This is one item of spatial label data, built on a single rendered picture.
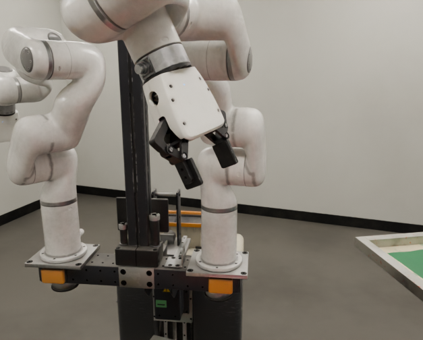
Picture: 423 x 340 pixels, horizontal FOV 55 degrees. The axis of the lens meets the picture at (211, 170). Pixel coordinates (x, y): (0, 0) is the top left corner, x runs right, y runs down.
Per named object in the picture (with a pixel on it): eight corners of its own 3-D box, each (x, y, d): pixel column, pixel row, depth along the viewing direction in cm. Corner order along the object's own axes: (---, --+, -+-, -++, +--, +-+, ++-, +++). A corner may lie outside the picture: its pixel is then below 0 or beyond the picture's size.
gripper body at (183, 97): (156, 60, 52) (193, 139, 53) (202, 52, 60) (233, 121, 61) (123, 83, 57) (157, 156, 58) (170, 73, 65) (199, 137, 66)
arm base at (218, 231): (200, 245, 119) (200, 195, 115) (243, 247, 118) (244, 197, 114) (192, 270, 104) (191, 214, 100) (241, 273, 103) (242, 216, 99)
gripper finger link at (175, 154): (169, 145, 53) (190, 191, 53) (184, 138, 55) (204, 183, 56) (154, 152, 55) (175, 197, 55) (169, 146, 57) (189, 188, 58)
